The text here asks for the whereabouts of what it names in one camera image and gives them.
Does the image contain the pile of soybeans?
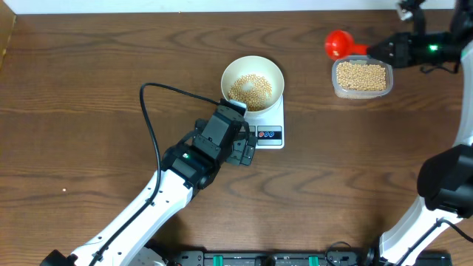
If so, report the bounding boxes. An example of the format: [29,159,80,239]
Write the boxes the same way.
[336,62,387,91]

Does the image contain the red plastic scoop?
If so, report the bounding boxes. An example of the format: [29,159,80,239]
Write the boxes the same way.
[324,30,368,61]

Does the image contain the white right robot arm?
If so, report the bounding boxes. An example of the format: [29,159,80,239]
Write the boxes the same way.
[364,0,472,265]

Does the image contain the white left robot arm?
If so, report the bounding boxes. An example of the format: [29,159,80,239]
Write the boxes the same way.
[42,101,256,265]

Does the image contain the white digital kitchen scale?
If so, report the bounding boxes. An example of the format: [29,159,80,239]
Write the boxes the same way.
[245,97,285,149]

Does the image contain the soybeans in bowl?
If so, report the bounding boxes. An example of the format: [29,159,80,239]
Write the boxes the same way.
[228,74,273,112]

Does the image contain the cream bowl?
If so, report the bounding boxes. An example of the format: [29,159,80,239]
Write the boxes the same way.
[220,55,285,110]

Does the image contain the clear plastic container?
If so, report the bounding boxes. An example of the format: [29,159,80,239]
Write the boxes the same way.
[332,55,394,100]

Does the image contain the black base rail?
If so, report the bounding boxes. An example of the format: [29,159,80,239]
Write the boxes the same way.
[168,250,454,266]

